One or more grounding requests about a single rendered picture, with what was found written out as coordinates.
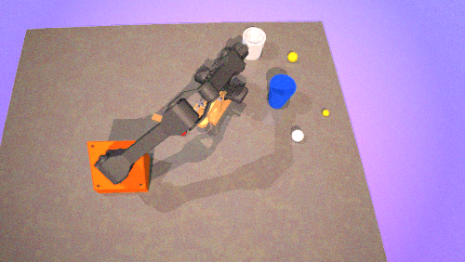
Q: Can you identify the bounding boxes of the blue cup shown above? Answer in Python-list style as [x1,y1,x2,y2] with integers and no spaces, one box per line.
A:
[269,74,297,109]

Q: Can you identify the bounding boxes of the white cup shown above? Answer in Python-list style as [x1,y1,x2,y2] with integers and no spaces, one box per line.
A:
[243,28,266,59]

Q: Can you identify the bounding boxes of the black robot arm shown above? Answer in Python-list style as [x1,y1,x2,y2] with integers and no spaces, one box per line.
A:
[93,42,249,185]

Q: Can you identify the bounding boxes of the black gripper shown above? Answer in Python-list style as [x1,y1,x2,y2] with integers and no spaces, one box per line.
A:
[194,65,248,104]

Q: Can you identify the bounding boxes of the white ball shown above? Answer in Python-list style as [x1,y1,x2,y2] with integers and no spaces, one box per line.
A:
[292,130,304,142]

